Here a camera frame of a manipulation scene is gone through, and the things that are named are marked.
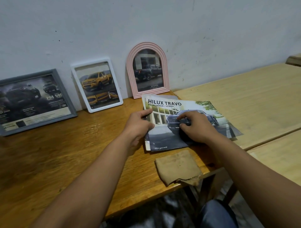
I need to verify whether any person's left hand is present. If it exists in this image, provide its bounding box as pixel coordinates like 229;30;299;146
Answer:
121;109;156;156

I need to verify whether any person's right hand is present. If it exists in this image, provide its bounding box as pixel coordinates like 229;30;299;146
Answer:
176;110;213;144

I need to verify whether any car brochure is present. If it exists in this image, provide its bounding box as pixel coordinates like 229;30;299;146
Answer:
141;95;243;152

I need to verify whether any person's left forearm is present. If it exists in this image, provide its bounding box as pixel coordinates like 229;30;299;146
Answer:
29;134;132;228

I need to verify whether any person's right forearm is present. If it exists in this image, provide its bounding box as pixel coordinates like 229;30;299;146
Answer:
205;132;301;228

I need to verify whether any brown cloth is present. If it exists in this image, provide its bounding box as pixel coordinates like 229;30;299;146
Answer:
155;150;203;187

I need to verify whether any person's leg in blue jeans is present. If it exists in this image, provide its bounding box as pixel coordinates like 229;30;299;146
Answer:
196;200;239;228

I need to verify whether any wooden board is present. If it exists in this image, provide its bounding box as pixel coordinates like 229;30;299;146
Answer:
285;53;301;67

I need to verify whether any pink arched picture frame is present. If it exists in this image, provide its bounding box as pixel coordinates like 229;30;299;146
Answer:
126;42;171;99

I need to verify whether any white picture frame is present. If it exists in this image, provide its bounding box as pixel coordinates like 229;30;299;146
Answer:
71;58;124;114

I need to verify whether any dark table frame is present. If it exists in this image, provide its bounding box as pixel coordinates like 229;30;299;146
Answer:
183;167;238;213

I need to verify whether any grey picture frame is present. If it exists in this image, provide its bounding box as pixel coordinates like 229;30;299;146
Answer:
0;69;78;137

